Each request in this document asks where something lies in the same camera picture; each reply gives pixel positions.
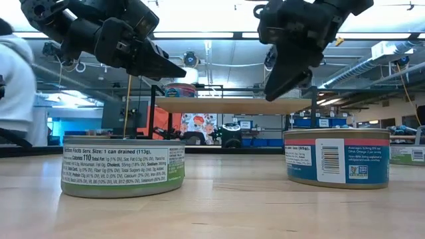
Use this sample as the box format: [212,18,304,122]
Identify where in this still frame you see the orange panel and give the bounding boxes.
[137,106,183,139]

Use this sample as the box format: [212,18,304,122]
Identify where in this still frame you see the blue label salmon can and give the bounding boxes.
[283,128,391,191]
[163,82,197,98]

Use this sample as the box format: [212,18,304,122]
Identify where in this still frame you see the silver ceiling duct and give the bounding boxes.
[320,39,416,89]

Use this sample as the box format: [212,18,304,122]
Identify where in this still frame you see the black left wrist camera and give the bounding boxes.
[131,3,160,37]

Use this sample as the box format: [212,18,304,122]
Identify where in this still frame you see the yellow hanging cord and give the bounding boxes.
[123,74,133,137]

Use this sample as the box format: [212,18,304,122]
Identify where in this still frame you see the floral print cloth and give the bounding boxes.
[179,114,218,145]

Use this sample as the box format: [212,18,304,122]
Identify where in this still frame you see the yellow hanging cable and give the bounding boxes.
[396,62,422,127]

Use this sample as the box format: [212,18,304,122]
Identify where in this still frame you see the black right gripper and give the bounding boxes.
[264,1,336,102]

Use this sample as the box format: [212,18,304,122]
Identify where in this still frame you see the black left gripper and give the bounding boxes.
[94,17,187,81]

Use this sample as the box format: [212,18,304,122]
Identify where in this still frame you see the white ceiling pipe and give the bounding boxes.
[365,61,425,88]

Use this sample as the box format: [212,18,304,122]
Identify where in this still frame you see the person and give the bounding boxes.
[0,17,38,134]

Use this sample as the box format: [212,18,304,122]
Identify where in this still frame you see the black aluminium table frame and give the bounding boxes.
[0,145,285,158]

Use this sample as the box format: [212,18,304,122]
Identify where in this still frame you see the dark grey monitor panel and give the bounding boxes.
[101,99,150,135]

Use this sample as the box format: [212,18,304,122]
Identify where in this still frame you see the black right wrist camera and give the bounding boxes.
[254,0,283,46]

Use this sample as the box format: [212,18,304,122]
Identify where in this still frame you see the wooden shelf black metal legs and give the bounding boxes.
[147,84,318,140]

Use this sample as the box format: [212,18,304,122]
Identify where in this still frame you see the ceiling light rail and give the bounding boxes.
[13,31,425,40]

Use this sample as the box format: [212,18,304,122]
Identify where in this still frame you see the blue storage bin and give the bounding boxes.
[241,138,284,147]
[294,118,348,129]

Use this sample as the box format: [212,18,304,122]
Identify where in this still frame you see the black ceiling device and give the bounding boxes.
[183,50,200,69]
[41,41,67,67]
[264,46,278,70]
[394,55,411,67]

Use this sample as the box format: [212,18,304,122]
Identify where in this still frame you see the white ceiling vent box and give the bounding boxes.
[371,40,415,61]

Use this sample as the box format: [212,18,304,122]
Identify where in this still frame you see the white curtain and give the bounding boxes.
[25,106,49,147]

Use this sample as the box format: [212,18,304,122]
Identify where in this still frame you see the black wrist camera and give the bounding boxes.
[254,0,283,46]
[131,3,160,37]

